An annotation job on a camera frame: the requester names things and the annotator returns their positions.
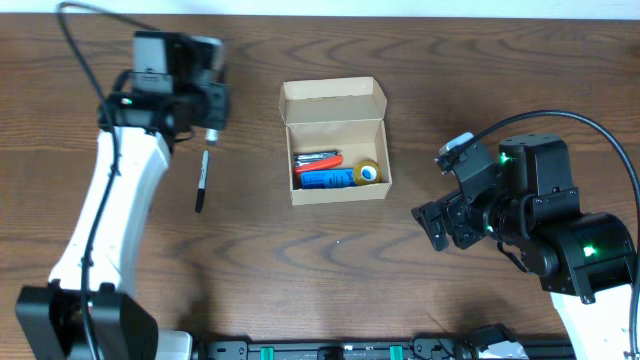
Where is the open cardboard box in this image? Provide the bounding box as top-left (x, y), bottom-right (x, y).
top-left (279, 77), bottom-right (392, 206)

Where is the black whiteboard marker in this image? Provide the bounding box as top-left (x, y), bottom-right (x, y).
top-left (205, 129), bottom-right (219, 146)

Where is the blue plastic rectangular block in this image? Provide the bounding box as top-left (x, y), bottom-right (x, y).
top-left (300, 169), bottom-right (355, 189)

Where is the yellow tape roll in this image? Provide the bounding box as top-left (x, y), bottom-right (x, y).
top-left (353, 160), bottom-right (381, 186)

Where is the thin black permanent marker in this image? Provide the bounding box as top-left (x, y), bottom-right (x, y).
top-left (194, 150), bottom-right (210, 213)

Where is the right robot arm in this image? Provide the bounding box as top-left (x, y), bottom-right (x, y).
top-left (412, 134), bottom-right (637, 359)

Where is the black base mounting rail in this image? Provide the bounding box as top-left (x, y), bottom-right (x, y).
top-left (190, 337), bottom-right (577, 360)

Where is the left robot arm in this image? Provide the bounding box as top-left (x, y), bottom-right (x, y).
top-left (15, 31), bottom-right (230, 359)

